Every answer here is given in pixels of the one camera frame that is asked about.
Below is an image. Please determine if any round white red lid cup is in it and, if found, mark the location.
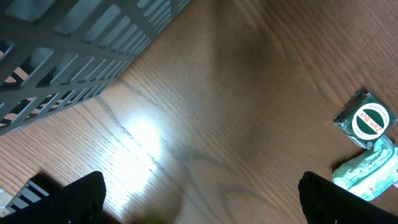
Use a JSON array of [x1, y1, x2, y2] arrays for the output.
[[333, 88, 397, 149]]

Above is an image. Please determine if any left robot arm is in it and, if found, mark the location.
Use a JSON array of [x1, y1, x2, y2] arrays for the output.
[[1, 171, 397, 224]]

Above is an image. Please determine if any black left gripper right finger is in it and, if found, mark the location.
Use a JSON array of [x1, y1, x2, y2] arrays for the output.
[[298, 171, 397, 224]]

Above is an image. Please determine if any green snack packet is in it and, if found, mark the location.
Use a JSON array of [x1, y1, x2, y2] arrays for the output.
[[332, 135, 397, 202]]

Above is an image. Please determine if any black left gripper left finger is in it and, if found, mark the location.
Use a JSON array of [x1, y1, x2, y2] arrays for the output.
[[1, 171, 106, 224]]

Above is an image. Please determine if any grey plastic mesh basket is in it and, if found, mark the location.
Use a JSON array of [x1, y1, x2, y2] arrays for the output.
[[1, 0, 190, 134]]

